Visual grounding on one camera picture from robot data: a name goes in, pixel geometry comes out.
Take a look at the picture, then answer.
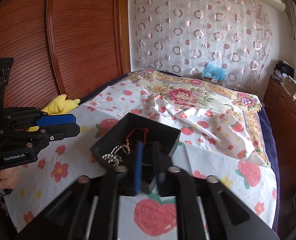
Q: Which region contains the black jewelry box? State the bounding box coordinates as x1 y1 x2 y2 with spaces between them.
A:
90 113 181 195

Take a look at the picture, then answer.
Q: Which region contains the person's left hand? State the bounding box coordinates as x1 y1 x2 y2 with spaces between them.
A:
0 167 19 189

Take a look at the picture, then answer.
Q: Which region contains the yellow plush toy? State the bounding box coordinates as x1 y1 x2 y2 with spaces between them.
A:
42 94 81 115

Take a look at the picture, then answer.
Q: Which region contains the strawberry print white cloth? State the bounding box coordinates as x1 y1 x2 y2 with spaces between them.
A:
5 77 277 232

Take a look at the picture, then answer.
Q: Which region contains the wooden side cabinet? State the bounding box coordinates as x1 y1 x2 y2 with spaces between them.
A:
264 79 296 193

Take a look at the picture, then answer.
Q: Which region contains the floral quilt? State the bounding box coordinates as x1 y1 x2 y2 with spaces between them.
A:
128 69 269 165

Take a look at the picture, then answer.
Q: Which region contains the cardboard box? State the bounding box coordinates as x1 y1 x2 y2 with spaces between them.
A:
202 77 222 86

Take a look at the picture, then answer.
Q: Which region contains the blue plastic bag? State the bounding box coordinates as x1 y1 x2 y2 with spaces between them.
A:
201 63 226 82

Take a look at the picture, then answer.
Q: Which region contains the pink circle pattern curtain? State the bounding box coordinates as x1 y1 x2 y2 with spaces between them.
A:
129 0 272 90

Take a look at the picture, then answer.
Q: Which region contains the pile of dark clothes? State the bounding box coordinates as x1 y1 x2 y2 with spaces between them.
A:
273 60 295 80

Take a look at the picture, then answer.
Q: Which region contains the silver bead chain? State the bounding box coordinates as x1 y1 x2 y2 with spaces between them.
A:
101 143 131 168

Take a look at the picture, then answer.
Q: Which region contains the red string bracelet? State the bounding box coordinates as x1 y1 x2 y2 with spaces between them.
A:
124 127 150 147

